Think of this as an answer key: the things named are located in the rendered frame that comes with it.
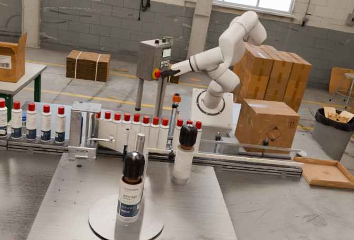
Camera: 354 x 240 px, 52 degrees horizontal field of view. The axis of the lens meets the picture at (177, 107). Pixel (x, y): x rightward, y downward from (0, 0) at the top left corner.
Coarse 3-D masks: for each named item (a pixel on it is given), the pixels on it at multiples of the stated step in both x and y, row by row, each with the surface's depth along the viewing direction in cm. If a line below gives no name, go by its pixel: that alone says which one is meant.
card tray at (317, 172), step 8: (296, 160) 232; (304, 160) 232; (312, 160) 233; (320, 160) 233; (328, 160) 234; (304, 168) 226; (312, 168) 227; (320, 168) 229; (328, 168) 231; (336, 168) 232; (344, 168) 227; (304, 176) 216; (312, 176) 218; (320, 176) 219; (328, 176) 221; (336, 176) 222; (344, 176) 224; (352, 176) 218; (312, 184) 208; (320, 184) 209; (328, 184) 209; (336, 184) 210; (344, 184) 210; (352, 184) 211
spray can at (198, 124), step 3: (198, 123) 201; (201, 123) 202; (195, 126) 203; (198, 126) 202; (198, 129) 202; (201, 129) 204; (198, 132) 202; (201, 132) 204; (198, 135) 203; (198, 138) 204; (198, 141) 204; (195, 144) 205; (198, 144) 205; (195, 147) 205; (198, 147) 207; (195, 150) 206
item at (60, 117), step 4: (60, 108) 191; (64, 108) 193; (60, 112) 192; (64, 112) 194; (56, 116) 192; (60, 116) 192; (64, 116) 193; (56, 120) 193; (60, 120) 193; (64, 120) 194; (56, 124) 194; (60, 124) 194; (64, 124) 195; (56, 128) 195; (60, 128) 194; (64, 128) 196; (56, 132) 196; (60, 132) 195; (64, 132) 197; (56, 136) 196; (60, 136) 196; (64, 136) 198; (56, 140) 197; (60, 140) 197; (64, 140) 199
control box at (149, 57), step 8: (152, 40) 196; (160, 40) 199; (144, 48) 187; (152, 48) 185; (160, 48) 188; (144, 56) 189; (152, 56) 186; (160, 56) 191; (144, 64) 190; (152, 64) 188; (136, 72) 194; (144, 72) 191; (152, 72) 189; (152, 80) 193
